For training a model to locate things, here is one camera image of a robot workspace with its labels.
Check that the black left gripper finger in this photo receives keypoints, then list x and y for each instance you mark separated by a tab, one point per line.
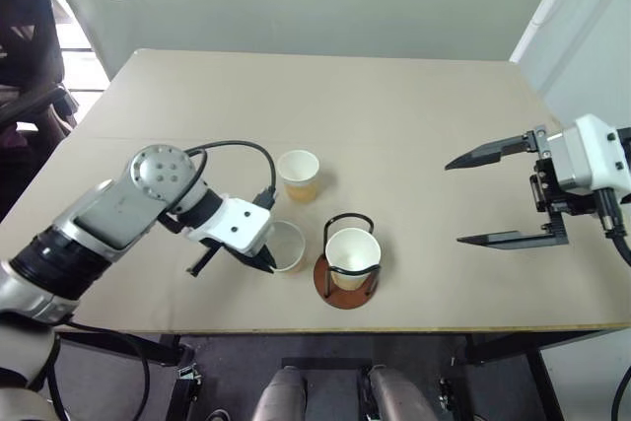
201	263
262	261

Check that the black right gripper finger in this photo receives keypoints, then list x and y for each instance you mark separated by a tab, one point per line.
512	238
485	152

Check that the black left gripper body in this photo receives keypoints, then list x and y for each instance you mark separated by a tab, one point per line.
228	249

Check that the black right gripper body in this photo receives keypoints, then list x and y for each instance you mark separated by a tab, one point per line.
547	194

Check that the white paper cup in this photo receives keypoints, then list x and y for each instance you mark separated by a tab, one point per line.
298	179
291	243
351	256

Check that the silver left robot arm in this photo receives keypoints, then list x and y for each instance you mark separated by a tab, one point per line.
103	214

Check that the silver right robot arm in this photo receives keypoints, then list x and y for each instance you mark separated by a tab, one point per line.
625	164

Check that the dark rounded robot leg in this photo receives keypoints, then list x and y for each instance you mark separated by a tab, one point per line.
281	394
397	391

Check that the black office chair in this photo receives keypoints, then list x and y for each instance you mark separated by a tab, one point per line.
27	61

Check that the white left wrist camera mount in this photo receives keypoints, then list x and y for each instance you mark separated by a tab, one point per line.
241	224

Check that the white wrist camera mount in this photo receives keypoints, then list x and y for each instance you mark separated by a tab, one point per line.
241	224
586	155

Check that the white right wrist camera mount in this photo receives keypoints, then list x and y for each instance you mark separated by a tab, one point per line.
586	155

